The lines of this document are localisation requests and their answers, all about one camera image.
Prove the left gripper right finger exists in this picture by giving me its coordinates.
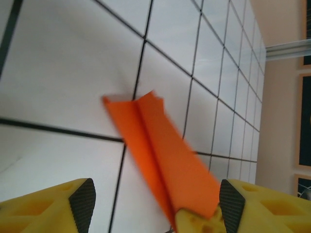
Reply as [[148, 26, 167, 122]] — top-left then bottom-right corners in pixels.
[[219, 179, 311, 233]]

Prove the orange square paper sheet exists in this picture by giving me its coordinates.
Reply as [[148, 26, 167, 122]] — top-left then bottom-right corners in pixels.
[[102, 89, 223, 229]]

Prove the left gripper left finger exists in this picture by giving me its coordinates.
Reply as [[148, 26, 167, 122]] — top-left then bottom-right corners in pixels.
[[0, 178, 97, 233]]

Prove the aluminium corner post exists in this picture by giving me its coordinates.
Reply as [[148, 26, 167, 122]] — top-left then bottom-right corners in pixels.
[[265, 40, 311, 61]]

